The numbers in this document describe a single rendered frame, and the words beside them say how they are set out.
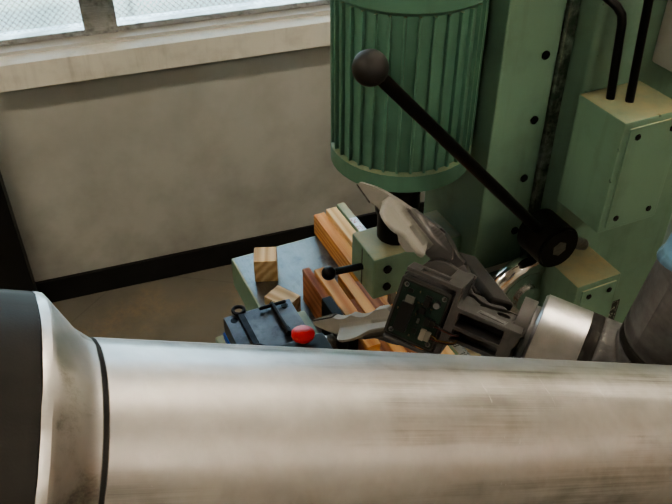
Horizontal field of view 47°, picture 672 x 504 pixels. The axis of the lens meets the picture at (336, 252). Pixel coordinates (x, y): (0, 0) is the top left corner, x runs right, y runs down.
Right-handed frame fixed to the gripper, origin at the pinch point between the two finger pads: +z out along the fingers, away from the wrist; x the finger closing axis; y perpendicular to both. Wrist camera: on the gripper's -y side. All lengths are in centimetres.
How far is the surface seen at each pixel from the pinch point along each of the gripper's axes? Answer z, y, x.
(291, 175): 71, -168, 33
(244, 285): 24, -38, 23
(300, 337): 5.2, -14.9, 16.8
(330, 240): 15, -47, 13
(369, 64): 1.8, 2.4, -18.4
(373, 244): 3.1, -27.3, 5.4
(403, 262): -1.5, -28.0, 6.4
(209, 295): 80, -150, 78
